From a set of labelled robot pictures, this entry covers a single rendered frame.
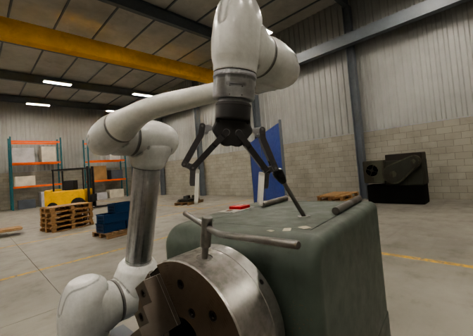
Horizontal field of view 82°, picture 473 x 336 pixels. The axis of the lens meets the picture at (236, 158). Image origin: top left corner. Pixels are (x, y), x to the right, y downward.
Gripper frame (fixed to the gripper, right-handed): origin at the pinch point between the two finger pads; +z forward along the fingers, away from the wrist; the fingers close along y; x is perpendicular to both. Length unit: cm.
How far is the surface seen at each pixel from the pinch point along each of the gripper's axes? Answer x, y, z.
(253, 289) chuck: -7.4, 4.9, 15.9
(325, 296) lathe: -6.2, 20.0, 17.9
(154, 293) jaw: -3.4, -14.0, 18.7
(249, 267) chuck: -2.9, 4.8, 13.6
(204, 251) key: -3.3, -4.6, 10.3
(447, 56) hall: 716, 698, -317
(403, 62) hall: 810, 628, -320
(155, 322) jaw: -7.1, -13.1, 22.2
